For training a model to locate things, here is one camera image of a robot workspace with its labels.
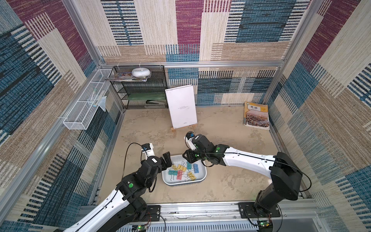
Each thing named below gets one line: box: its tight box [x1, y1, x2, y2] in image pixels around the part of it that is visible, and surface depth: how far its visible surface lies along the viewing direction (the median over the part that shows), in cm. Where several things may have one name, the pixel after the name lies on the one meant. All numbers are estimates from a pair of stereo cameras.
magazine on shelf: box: [104, 71, 152, 83], surface depth 83 cm
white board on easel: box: [164, 84, 198, 131], surface depth 96 cm
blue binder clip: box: [193, 163, 200, 174], surface depth 88 cm
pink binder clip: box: [176, 170, 184, 180], surface depth 85 cm
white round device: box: [131, 67, 151, 77], surface depth 90 cm
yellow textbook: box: [243, 101, 271, 131], surface depth 114 cm
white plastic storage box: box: [161, 154, 208, 186], surface depth 86 cm
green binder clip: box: [168, 169, 179, 176], surface depth 86 cm
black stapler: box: [145, 100, 166, 105], surface depth 112 cm
